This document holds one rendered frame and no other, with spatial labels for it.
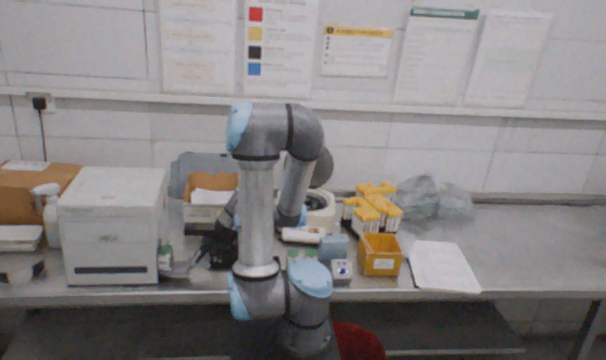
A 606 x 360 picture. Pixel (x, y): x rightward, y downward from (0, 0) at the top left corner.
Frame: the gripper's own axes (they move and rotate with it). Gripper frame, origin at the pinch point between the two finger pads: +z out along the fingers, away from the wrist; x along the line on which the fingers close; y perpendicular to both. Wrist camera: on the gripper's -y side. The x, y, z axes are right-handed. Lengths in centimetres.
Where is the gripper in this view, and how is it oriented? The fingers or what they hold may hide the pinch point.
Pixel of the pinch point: (190, 264)
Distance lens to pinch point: 163.2
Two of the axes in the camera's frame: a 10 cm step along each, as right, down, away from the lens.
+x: -1.1, -4.2, 9.0
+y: 8.2, 4.7, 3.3
